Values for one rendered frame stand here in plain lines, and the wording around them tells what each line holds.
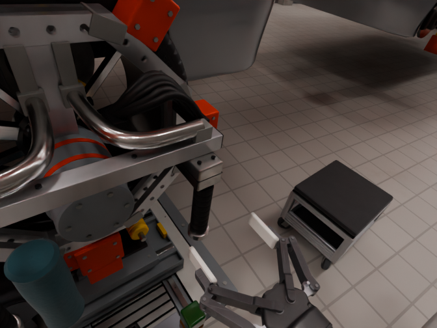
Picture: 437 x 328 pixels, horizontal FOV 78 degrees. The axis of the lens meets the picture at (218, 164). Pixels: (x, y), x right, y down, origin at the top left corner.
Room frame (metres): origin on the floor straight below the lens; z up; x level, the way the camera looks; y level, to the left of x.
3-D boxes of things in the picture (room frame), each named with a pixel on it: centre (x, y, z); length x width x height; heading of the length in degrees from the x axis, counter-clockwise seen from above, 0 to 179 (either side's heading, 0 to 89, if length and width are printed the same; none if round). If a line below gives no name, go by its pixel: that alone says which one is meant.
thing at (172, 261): (0.55, 0.38, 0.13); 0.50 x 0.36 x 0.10; 133
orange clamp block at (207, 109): (0.61, 0.08, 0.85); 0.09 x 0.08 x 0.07; 133
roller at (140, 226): (0.55, 0.28, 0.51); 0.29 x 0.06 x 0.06; 43
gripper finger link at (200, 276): (0.18, -0.01, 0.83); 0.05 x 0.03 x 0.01; 43
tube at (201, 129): (0.37, 0.15, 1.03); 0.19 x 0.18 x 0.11; 43
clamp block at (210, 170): (0.36, 0.04, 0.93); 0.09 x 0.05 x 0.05; 43
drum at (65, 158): (0.34, 0.26, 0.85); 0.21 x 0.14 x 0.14; 43
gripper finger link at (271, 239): (0.31, -0.10, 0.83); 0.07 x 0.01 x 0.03; 43
